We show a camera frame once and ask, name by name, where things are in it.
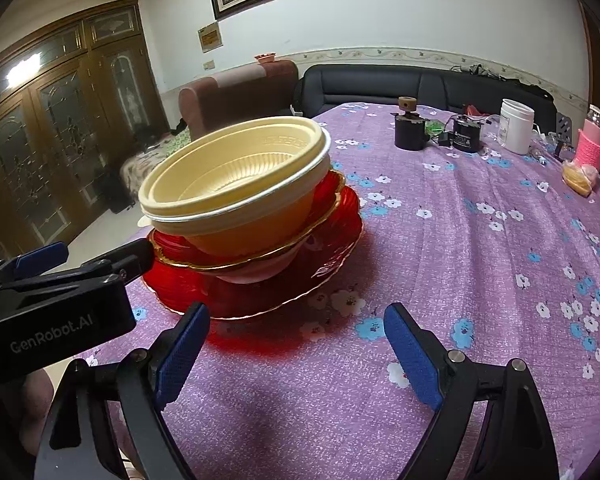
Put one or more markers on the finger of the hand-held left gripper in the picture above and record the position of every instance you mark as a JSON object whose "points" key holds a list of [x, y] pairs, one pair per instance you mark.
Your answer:
{"points": [[125, 257], [40, 256]]}

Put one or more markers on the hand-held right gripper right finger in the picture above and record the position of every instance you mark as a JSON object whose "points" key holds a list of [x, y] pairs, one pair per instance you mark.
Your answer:
{"points": [[415, 355]]}

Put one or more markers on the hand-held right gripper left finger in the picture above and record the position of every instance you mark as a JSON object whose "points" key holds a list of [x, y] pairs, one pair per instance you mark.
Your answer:
{"points": [[180, 355]]}

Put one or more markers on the large red glass plate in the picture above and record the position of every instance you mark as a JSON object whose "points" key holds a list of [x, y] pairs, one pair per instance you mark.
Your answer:
{"points": [[260, 300]]}

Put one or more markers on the cream plastic bowl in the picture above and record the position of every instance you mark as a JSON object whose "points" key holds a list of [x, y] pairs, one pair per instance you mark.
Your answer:
{"points": [[250, 230], [220, 180]]}

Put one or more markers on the small red gold-rimmed plate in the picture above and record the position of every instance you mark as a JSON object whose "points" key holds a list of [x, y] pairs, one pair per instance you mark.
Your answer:
{"points": [[325, 195]]}

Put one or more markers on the person's left forearm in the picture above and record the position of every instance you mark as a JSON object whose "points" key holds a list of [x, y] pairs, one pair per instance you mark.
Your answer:
{"points": [[35, 410]]}

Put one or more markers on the floral cushioned bench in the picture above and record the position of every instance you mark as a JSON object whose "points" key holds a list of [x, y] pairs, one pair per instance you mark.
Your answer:
{"points": [[145, 165]]}

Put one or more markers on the purple floral tablecloth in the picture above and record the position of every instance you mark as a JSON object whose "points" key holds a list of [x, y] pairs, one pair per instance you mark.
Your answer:
{"points": [[380, 240]]}

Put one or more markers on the wooden glass-panel doors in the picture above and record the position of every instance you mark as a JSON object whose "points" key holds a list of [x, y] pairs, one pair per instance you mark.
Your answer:
{"points": [[70, 110]]}

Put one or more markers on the brown armchair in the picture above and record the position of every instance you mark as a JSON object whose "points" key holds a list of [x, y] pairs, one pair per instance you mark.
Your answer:
{"points": [[240, 95]]}

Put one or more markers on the black power adapter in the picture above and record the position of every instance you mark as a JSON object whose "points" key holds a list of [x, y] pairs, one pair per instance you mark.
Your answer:
{"points": [[445, 140]]}

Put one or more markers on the black grinder with wooden knob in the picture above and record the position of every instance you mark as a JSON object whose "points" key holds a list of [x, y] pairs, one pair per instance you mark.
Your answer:
{"points": [[410, 132]]}

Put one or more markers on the black round device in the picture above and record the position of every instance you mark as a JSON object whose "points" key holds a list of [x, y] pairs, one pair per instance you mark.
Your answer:
{"points": [[466, 135]]}

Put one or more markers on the green packet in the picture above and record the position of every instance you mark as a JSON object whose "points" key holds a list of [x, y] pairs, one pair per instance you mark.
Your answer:
{"points": [[433, 128]]}

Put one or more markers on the yellow item in plastic bag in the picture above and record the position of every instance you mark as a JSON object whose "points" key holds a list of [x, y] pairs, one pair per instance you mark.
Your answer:
{"points": [[575, 177]]}

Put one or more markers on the white plastic jar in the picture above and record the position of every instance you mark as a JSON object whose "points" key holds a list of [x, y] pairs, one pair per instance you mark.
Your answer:
{"points": [[515, 130]]}

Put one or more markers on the red cloth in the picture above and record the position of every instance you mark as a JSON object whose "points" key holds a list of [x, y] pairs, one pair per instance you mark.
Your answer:
{"points": [[472, 110]]}

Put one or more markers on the clear plastic bag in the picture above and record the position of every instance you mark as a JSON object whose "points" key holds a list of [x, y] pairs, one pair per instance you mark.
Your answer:
{"points": [[591, 172]]}

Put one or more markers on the bottle in pink knitted sleeve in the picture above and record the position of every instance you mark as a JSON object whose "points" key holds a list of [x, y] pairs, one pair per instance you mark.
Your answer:
{"points": [[591, 152]]}

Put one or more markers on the grey perforated metal stand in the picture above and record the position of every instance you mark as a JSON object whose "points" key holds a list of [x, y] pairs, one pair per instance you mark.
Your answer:
{"points": [[562, 127]]}

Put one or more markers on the black leather sofa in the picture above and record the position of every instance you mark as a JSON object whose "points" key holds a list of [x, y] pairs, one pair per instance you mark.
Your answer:
{"points": [[370, 85]]}

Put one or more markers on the white wall socket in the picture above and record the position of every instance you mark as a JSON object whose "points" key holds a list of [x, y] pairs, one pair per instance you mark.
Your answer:
{"points": [[209, 65]]}

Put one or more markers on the yellow framed wall notice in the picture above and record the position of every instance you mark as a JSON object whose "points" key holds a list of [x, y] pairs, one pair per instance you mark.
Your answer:
{"points": [[210, 38]]}

